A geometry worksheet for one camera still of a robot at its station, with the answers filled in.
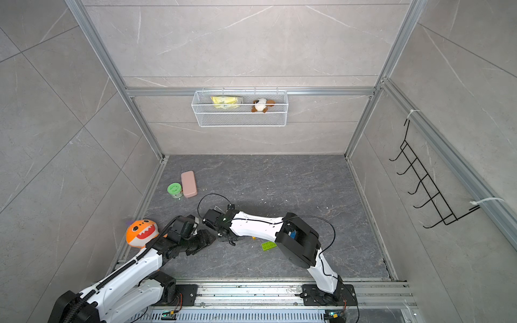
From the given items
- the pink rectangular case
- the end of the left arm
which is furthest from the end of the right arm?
the pink rectangular case

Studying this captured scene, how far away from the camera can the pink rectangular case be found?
1.03 m

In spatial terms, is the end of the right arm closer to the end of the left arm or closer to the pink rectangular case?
the end of the left arm
